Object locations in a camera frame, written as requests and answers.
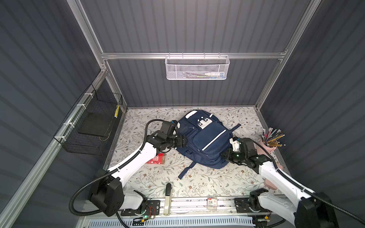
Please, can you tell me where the pink pencil cup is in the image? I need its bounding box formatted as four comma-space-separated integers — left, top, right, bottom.
255, 140, 277, 159

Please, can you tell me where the black and cream stapler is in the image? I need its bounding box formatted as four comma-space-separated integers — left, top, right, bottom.
163, 183, 172, 216

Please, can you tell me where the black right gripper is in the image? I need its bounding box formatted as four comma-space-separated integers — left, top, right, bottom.
219, 147, 247, 163

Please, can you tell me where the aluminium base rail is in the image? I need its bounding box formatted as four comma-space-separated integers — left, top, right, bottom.
125, 196, 274, 220

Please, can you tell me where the small clear staples box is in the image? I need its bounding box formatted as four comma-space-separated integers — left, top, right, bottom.
207, 196, 218, 211

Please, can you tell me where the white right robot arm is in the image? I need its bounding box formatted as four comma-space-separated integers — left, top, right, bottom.
222, 137, 339, 228

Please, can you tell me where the black left cable conduit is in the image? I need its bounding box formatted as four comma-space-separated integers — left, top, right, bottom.
68, 119, 172, 216

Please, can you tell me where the black cable conduit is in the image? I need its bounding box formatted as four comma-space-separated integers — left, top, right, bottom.
252, 140, 365, 226
68, 119, 172, 216

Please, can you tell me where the navy blue student backpack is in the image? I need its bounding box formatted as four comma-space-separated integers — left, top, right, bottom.
177, 110, 241, 179

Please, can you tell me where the red card box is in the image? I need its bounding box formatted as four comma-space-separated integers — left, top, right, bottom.
146, 153, 165, 165

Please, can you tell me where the bundle of coloured pencils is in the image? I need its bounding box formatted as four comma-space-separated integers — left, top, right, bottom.
260, 127, 286, 147

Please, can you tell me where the black right cable conduit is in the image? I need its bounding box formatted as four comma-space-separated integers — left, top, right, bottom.
252, 140, 365, 226

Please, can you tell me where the pink pencil case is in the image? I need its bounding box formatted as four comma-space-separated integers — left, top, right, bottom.
260, 162, 283, 190

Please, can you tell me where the white wire mesh basket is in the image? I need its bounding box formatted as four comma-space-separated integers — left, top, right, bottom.
164, 54, 230, 80

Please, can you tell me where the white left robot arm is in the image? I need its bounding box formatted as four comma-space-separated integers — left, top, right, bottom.
90, 119, 187, 217

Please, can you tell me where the black wire wall basket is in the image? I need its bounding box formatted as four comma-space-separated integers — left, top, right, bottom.
54, 87, 123, 156

